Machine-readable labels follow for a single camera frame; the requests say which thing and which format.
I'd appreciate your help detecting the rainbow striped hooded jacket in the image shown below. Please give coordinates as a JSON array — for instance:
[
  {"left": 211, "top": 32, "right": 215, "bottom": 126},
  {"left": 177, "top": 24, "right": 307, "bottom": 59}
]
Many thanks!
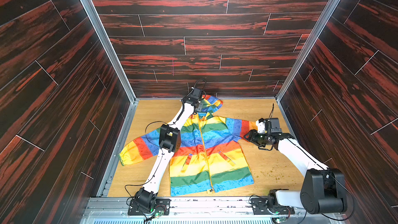
[{"left": 119, "top": 94, "right": 259, "bottom": 197}]

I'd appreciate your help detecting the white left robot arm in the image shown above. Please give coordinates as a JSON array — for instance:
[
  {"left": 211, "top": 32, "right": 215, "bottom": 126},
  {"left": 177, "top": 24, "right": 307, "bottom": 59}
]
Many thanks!
[{"left": 132, "top": 96, "right": 202, "bottom": 215}]

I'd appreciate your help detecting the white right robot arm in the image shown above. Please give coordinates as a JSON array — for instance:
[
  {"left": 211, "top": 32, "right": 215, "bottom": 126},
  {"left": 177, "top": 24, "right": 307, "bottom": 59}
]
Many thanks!
[{"left": 244, "top": 130, "right": 351, "bottom": 216}]

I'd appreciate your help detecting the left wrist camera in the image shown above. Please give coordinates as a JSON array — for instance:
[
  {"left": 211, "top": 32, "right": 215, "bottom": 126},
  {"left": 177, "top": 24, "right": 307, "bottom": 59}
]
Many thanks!
[{"left": 181, "top": 88, "right": 204, "bottom": 105}]

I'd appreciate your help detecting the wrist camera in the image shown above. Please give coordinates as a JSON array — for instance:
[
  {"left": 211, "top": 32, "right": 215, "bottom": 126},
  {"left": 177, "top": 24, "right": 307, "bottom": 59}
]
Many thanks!
[
  {"left": 181, "top": 88, "right": 204, "bottom": 105},
  {"left": 256, "top": 118, "right": 282, "bottom": 135}
]

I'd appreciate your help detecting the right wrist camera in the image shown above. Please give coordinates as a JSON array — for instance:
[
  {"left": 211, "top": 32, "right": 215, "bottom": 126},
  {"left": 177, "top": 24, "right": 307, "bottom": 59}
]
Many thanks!
[{"left": 256, "top": 118, "right": 282, "bottom": 135}]

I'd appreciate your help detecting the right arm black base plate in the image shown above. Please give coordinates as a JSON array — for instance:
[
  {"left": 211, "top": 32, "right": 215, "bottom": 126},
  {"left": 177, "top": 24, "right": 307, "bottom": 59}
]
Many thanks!
[{"left": 248, "top": 195, "right": 295, "bottom": 216}]

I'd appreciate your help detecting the aluminium left floor rail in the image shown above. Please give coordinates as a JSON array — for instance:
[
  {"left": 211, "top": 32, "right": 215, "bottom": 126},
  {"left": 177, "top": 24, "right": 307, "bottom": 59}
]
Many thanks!
[{"left": 87, "top": 102, "right": 138, "bottom": 198}]

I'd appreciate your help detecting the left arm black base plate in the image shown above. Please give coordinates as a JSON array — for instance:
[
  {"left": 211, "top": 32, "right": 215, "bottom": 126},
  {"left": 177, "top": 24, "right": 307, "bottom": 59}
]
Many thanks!
[{"left": 127, "top": 198, "right": 171, "bottom": 218}]

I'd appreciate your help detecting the aluminium front frame rail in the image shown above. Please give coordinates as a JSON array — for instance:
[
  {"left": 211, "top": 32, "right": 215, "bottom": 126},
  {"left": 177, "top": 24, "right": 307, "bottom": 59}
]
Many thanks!
[{"left": 81, "top": 196, "right": 345, "bottom": 224}]

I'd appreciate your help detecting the aluminium corner post left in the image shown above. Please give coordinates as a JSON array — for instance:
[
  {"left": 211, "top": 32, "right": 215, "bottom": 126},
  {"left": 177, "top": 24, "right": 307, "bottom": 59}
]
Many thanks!
[{"left": 80, "top": 0, "right": 136, "bottom": 103}]

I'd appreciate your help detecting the aluminium corner post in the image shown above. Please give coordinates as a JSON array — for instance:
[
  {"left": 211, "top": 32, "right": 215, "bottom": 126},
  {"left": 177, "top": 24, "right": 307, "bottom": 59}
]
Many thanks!
[
  {"left": 276, "top": 0, "right": 341, "bottom": 105},
  {"left": 80, "top": 0, "right": 136, "bottom": 103}
]

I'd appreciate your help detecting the aluminium corner post right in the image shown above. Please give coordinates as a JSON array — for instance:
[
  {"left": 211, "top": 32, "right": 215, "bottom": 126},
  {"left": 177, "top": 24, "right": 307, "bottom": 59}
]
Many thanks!
[{"left": 276, "top": 0, "right": 341, "bottom": 105}]

